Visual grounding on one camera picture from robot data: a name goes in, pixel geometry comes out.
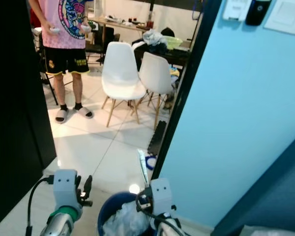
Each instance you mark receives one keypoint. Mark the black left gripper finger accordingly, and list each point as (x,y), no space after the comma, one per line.
(87,184)

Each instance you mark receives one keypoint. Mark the white squeeze tube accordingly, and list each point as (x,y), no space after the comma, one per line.
(142,167)

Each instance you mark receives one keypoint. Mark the white handheld controller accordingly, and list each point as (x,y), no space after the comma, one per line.
(86,28)
(53,30)

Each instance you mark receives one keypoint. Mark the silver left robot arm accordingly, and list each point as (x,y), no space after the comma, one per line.
(64,226)

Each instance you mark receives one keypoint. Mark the blue plastic bucket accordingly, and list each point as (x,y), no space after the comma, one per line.
(102,219)

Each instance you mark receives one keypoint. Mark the crumpled white plastic bag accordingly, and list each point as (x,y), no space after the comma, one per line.
(125,221)

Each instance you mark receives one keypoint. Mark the black foam floor mat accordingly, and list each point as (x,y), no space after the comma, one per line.
(157,137)

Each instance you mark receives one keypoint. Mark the white shell chair wooden legs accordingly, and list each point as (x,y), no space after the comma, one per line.
(155,76)
(122,73)

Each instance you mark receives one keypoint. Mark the black table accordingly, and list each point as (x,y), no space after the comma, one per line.
(177,56)

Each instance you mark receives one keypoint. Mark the person in pink shirt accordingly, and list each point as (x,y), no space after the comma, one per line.
(64,29)

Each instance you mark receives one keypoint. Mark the grey clothes pile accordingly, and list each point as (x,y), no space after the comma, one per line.
(154,38)

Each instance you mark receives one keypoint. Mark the green plastic basket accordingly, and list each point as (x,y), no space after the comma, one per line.
(173,43)

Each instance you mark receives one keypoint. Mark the wooden desk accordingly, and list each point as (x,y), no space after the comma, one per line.
(110,23)

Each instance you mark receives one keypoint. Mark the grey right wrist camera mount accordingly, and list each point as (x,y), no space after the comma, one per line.
(162,196)

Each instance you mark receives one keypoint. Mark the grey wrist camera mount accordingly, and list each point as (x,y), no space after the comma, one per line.
(65,189)
(162,196)

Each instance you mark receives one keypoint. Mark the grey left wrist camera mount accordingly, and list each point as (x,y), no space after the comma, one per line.
(65,189)

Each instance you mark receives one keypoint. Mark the black door frame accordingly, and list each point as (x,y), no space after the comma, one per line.
(189,73)

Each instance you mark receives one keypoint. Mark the white wall switch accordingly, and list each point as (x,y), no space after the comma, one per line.
(236,9)

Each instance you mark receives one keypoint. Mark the black wall device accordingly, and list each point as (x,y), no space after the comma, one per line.
(258,11)

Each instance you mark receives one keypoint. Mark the white wall panel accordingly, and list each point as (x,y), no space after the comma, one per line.
(287,17)

